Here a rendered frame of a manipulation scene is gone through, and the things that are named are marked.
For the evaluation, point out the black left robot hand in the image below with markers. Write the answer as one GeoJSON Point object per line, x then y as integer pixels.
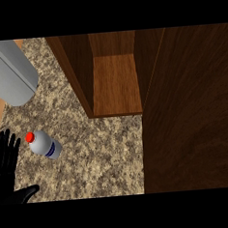
{"type": "Point", "coordinates": [6, 166]}

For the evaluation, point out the water bottle with red cap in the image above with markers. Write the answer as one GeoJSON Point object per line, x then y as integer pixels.
{"type": "Point", "coordinates": [44, 145]}

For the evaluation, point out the brown wooden cabinet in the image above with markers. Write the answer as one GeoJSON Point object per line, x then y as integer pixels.
{"type": "Point", "coordinates": [115, 83]}

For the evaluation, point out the dark brown wooden cabinet door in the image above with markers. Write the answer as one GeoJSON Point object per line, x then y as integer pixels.
{"type": "Point", "coordinates": [190, 113]}

